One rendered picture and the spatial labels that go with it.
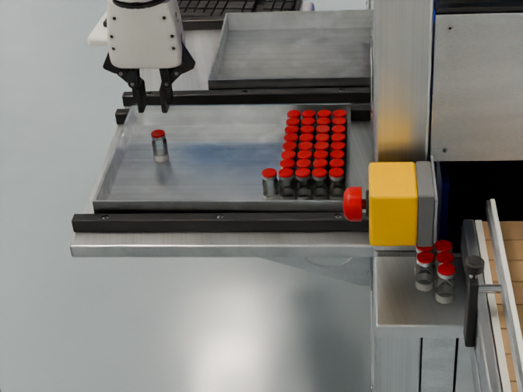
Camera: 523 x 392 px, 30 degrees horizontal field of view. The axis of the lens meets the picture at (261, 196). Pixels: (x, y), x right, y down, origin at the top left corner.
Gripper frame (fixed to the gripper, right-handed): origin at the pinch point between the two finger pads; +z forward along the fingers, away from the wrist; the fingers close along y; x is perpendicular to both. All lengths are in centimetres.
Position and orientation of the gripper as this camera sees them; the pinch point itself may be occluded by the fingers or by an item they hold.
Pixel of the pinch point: (152, 96)
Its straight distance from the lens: 139.8
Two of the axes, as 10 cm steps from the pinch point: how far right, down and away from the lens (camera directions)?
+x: -0.8, 5.7, -8.2
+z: 0.5, 8.2, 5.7
